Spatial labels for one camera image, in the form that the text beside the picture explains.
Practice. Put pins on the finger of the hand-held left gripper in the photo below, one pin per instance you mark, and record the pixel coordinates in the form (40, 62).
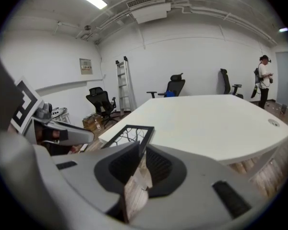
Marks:
(74, 134)

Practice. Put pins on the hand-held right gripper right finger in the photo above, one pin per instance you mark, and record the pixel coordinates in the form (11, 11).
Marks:
(196, 190)

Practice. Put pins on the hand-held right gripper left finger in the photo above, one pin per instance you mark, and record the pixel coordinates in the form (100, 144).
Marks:
(86, 183)

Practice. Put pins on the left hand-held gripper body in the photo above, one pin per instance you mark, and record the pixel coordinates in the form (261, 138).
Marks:
(26, 104)

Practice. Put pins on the stack of cardboard boxes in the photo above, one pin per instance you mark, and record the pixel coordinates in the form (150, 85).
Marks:
(90, 123)

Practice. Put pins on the clear plastic bottle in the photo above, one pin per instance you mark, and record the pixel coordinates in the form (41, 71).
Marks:
(98, 124)

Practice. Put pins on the black mesh office chair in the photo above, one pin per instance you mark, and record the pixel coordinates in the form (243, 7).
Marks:
(101, 103)

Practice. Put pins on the aluminium ladder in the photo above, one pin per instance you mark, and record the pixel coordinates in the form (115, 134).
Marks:
(124, 85)

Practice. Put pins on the blue item on chair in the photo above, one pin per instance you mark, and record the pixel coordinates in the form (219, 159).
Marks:
(169, 94)

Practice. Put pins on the black office chair with headrest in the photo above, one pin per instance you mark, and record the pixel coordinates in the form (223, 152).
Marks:
(174, 86)

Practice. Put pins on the black high-back office chair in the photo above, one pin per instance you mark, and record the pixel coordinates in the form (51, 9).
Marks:
(226, 83)

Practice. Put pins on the grey door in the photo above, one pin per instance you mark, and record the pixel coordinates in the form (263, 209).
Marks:
(285, 78)

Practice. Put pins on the white ceiling air conditioner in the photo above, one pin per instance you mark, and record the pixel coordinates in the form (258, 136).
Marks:
(151, 12)

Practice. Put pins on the grey wall panel box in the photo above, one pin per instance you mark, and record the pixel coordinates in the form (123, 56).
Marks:
(86, 66)

